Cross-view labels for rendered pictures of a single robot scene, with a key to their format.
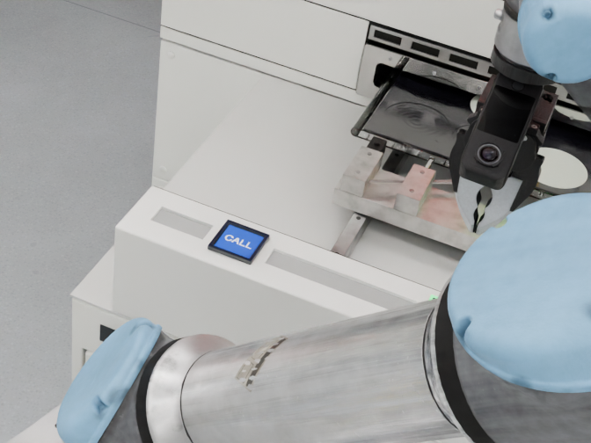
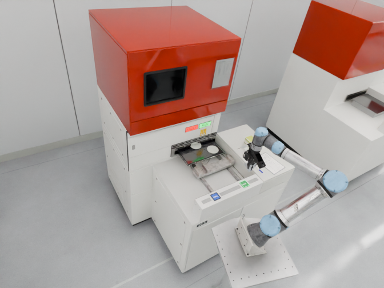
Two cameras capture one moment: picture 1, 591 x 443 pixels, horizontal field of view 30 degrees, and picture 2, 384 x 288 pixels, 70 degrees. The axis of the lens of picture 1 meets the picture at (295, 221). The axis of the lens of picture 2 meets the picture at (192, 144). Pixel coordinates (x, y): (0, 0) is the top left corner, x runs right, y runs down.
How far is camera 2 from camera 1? 1.39 m
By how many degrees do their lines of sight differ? 40
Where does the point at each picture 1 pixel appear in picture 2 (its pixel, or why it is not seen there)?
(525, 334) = (342, 187)
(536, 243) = (332, 179)
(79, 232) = (88, 219)
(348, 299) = (234, 191)
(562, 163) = (212, 147)
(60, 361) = (120, 243)
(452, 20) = (185, 137)
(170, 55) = (132, 174)
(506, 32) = (256, 148)
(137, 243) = (206, 208)
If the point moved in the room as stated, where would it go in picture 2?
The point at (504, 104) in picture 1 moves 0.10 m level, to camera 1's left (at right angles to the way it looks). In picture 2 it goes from (258, 156) to (249, 163)
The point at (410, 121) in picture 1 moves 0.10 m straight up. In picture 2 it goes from (190, 157) to (192, 148)
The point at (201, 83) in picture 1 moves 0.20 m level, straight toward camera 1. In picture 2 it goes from (139, 174) to (158, 187)
